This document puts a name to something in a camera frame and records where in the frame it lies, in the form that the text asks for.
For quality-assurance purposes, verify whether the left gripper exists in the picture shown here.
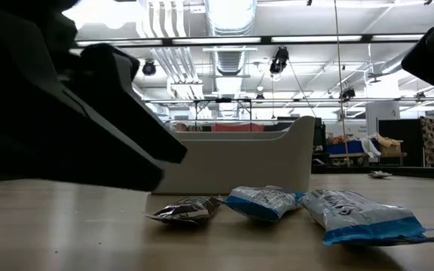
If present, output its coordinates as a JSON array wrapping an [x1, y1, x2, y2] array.
[[0, 0, 81, 69]]

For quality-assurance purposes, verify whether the dark purple silver candy wrapper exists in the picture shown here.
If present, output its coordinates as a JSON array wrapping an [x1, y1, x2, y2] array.
[[144, 195, 224, 227]]

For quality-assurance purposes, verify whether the white blue Hershey's candy bar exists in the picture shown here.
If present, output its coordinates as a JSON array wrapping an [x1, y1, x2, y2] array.
[[299, 189, 434, 248], [224, 185, 305, 222]]

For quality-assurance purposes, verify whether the black ceiling spotlight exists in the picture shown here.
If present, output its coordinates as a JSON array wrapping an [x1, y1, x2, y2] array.
[[142, 59, 157, 78], [340, 87, 356, 102], [269, 45, 291, 75]]

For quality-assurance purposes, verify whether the white pillar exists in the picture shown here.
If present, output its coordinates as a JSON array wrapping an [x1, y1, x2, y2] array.
[[365, 101, 401, 136]]

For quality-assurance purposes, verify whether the cardboard box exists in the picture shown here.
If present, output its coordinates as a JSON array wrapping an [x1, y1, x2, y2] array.
[[375, 134, 405, 157]]

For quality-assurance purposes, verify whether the white cloth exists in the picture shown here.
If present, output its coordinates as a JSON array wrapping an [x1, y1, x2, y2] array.
[[359, 135, 382, 159]]

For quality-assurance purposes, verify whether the wooden bench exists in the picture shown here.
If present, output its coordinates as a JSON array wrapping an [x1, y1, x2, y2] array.
[[328, 151, 406, 167]]

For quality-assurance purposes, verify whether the blue storage bin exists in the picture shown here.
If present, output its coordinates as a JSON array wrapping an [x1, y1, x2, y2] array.
[[325, 140, 365, 156]]

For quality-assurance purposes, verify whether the red cloth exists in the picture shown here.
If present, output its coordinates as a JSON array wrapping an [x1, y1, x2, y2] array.
[[211, 123, 266, 133]]

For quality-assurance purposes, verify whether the beige plastic basket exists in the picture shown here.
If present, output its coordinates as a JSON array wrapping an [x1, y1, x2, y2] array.
[[152, 115, 315, 196]]

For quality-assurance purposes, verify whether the overhead light bar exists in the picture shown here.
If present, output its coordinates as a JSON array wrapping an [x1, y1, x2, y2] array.
[[75, 34, 425, 48]]

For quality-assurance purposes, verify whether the thin hanging cable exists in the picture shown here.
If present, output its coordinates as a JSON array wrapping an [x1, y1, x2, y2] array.
[[332, 0, 350, 163]]

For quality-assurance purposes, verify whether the black table edge rail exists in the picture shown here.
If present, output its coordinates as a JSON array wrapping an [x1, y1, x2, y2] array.
[[310, 165, 434, 181]]

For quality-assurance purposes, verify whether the silver ceiling air duct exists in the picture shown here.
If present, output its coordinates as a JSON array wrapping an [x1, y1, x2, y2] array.
[[204, 0, 258, 76]]

